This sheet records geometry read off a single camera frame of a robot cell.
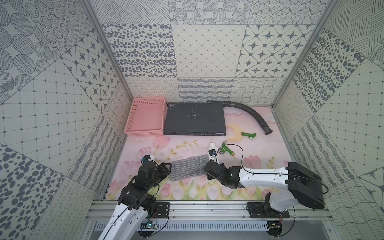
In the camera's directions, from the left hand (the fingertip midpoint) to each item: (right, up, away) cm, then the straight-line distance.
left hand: (167, 162), depth 77 cm
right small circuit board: (+54, -30, -5) cm, 62 cm away
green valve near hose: (+53, +11, +24) cm, 59 cm away
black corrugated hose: (+65, +15, +25) cm, 71 cm away
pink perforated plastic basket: (-25, +24, +40) cm, 53 cm away
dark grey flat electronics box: (+14, +23, +30) cm, 41 cm away
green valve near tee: (+33, +4, +17) cm, 37 cm away
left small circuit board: (-8, -28, -7) cm, 30 cm away
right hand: (+23, -5, +7) cm, 24 cm away
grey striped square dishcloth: (+11, -6, +11) cm, 16 cm away
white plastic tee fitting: (+26, +5, +18) cm, 32 cm away
